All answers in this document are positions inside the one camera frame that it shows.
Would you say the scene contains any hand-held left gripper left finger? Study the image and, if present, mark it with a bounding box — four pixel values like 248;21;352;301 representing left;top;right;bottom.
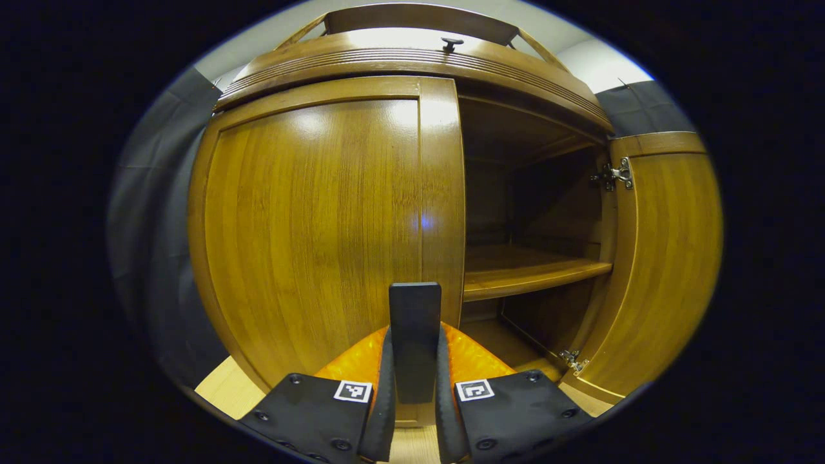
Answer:
238;325;395;463

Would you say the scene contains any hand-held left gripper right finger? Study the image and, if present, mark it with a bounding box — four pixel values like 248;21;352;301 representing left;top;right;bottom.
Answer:
435;322;594;463

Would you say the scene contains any wooden cabinet door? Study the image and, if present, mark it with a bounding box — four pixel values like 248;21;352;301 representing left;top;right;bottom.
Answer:
188;76;466;426
561;131;724;403

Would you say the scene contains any wooden double-door shoe cabinet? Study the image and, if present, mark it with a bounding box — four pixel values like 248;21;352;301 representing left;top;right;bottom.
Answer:
187;3;724;429

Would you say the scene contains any wooden inner cabinet shelf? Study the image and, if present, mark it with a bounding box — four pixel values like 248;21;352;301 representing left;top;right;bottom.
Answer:
463;244;613;302

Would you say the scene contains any wooden cabinet drawer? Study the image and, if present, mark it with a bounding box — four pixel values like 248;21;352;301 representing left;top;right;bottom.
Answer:
215;29;613;133

